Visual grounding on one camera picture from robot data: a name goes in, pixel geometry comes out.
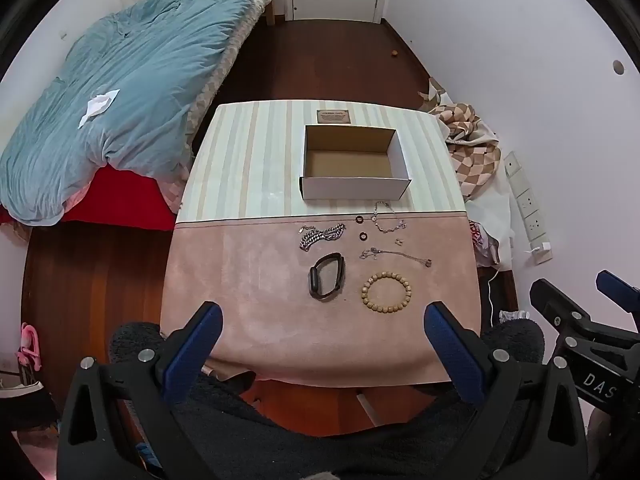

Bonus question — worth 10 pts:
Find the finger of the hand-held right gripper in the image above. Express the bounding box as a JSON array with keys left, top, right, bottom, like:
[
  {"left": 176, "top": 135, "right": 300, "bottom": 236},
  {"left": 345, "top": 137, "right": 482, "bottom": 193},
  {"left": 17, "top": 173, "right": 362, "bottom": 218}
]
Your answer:
[
  {"left": 595, "top": 269, "right": 640, "bottom": 313},
  {"left": 529, "top": 278, "right": 593, "bottom": 328}
]

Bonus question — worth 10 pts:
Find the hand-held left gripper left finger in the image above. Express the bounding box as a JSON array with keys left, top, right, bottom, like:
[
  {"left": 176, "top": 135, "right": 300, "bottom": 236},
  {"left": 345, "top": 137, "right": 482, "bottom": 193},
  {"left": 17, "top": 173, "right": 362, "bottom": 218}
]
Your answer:
[{"left": 56, "top": 301, "right": 224, "bottom": 480}]

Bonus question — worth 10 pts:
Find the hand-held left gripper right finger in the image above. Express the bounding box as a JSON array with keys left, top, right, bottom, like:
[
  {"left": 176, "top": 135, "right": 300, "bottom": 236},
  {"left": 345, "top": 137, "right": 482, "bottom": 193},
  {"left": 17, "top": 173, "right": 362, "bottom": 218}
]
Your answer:
[{"left": 423, "top": 301, "right": 588, "bottom": 480}]

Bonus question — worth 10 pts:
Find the wooden bead bracelet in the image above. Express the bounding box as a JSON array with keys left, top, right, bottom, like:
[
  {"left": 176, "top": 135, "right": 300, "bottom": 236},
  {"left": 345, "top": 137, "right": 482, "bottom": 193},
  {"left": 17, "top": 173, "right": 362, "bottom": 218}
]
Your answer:
[{"left": 361, "top": 271, "right": 413, "bottom": 316}]

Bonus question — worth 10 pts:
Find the thin silver chain necklace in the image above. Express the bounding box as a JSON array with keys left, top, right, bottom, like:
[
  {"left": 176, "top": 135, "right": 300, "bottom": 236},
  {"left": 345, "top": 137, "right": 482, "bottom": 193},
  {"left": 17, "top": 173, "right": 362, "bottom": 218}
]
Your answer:
[{"left": 358, "top": 247, "right": 433, "bottom": 268}]

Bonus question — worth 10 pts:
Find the black fitness band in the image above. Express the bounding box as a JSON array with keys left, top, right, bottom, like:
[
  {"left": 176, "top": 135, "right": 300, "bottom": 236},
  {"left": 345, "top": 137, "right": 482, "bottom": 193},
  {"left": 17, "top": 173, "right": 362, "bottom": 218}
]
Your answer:
[{"left": 308, "top": 252, "right": 346, "bottom": 302}]

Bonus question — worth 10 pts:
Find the thin silver charm bracelet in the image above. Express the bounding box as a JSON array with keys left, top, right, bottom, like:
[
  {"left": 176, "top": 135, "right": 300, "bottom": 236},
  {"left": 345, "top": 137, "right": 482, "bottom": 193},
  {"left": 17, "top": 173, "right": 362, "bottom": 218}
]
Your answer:
[{"left": 372, "top": 201, "right": 407, "bottom": 234}]

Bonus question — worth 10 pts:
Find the chunky silver chain bracelet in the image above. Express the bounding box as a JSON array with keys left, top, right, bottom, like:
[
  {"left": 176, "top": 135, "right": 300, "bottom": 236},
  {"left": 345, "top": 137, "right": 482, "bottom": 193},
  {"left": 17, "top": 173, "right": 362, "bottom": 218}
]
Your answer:
[{"left": 299, "top": 223, "right": 347, "bottom": 252}]

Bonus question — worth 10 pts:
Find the white cardboard box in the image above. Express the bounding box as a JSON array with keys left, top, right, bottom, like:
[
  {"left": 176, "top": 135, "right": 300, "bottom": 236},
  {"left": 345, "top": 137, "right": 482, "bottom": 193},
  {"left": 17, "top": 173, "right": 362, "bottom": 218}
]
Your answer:
[{"left": 299, "top": 125, "right": 412, "bottom": 201}]

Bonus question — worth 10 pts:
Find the striped and pink tablecloth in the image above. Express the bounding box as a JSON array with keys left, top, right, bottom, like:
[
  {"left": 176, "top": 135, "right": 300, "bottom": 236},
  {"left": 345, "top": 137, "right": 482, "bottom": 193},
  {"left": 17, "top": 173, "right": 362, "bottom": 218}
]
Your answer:
[{"left": 160, "top": 101, "right": 483, "bottom": 388}]

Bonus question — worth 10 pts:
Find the red and white patterned bag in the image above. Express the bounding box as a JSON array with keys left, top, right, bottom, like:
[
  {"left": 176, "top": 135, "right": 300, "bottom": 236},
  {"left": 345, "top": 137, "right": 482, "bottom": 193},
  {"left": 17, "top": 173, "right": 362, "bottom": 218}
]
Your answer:
[{"left": 468, "top": 220, "right": 501, "bottom": 266}]

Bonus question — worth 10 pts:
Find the white table leg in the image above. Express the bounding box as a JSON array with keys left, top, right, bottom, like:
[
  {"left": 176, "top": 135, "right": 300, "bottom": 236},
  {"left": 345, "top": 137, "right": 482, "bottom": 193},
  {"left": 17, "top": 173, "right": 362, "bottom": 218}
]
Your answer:
[{"left": 355, "top": 389, "right": 381, "bottom": 428}]

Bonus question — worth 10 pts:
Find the white plastic bag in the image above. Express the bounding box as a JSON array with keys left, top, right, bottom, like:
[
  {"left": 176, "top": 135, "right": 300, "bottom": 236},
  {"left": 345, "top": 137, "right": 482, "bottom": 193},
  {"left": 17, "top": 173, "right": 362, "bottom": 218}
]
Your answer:
[{"left": 465, "top": 180, "right": 516, "bottom": 261}]

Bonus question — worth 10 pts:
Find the person's black fleece clothing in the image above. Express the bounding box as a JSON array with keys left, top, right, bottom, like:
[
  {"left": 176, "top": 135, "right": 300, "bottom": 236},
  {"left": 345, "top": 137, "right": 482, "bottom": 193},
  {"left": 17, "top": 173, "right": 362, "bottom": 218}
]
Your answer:
[{"left": 107, "top": 317, "right": 546, "bottom": 480}]

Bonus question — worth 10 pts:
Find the red bed sheet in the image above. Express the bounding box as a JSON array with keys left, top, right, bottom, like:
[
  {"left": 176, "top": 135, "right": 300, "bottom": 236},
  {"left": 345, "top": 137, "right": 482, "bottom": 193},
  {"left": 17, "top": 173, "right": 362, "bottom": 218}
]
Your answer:
[{"left": 0, "top": 165, "right": 176, "bottom": 233}]

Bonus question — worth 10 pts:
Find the pink slipper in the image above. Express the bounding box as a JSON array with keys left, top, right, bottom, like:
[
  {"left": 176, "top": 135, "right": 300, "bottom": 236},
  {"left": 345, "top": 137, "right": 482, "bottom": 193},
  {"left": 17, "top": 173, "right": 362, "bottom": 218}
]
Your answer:
[{"left": 17, "top": 322, "right": 43, "bottom": 386}]

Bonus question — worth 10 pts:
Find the brown checkered cloth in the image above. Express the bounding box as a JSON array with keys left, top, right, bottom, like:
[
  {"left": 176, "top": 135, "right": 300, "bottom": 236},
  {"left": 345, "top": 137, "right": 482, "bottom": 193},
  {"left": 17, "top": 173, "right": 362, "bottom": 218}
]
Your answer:
[{"left": 430, "top": 102, "right": 502, "bottom": 201}]

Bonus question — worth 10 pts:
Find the white tissue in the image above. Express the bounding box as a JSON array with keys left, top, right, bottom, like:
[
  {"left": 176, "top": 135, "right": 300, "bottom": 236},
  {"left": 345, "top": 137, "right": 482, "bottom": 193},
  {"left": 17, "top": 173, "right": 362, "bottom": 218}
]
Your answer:
[{"left": 78, "top": 89, "right": 121, "bottom": 129}]

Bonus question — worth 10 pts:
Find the light blue duvet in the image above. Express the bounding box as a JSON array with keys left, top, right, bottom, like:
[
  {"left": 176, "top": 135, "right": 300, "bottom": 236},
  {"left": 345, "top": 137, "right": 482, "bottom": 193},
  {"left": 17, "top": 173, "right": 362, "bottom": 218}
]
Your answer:
[{"left": 0, "top": 0, "right": 278, "bottom": 226}]

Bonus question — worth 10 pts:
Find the white charger cable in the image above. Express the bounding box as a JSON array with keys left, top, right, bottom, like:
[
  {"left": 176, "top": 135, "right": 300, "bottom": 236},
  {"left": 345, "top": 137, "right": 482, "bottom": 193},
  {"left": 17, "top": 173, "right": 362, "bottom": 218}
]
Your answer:
[{"left": 482, "top": 242, "right": 551, "bottom": 321}]

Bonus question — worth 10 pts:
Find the white wall socket strip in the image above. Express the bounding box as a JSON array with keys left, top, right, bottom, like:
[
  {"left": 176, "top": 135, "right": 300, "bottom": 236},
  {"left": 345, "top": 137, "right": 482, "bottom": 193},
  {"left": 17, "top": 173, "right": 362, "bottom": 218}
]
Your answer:
[{"left": 502, "top": 151, "right": 554, "bottom": 263}]

